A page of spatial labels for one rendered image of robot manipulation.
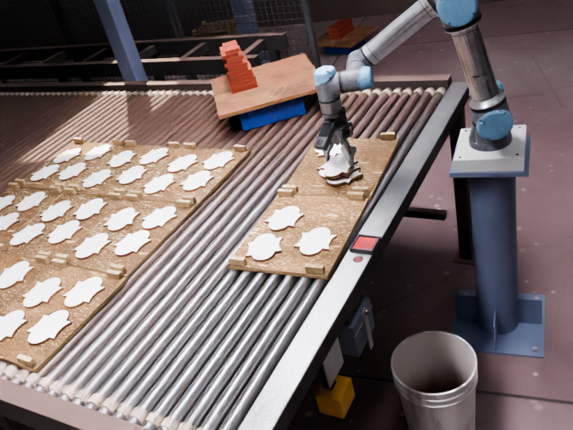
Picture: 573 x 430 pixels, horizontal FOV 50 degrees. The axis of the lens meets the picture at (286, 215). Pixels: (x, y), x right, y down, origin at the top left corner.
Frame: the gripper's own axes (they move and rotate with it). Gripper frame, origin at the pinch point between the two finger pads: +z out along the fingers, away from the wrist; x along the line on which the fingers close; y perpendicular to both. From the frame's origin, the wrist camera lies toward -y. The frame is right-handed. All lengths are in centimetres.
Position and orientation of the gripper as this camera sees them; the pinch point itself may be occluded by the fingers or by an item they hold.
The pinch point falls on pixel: (338, 163)
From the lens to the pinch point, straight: 224.4
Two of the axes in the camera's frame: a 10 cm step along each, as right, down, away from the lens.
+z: 2.2, 8.1, 5.4
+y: 6.1, -5.5, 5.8
